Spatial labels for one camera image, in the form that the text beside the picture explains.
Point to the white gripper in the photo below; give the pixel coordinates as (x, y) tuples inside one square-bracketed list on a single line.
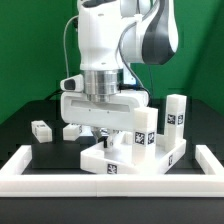
[(116, 114)]

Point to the white desk top tray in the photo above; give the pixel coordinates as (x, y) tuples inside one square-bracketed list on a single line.
[(126, 158)]

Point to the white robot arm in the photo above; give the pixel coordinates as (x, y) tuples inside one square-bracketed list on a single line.
[(113, 34)]

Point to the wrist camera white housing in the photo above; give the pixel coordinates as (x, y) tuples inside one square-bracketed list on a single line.
[(73, 84)]

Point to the white U-shaped frame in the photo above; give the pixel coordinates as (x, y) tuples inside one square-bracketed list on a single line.
[(14, 184)]

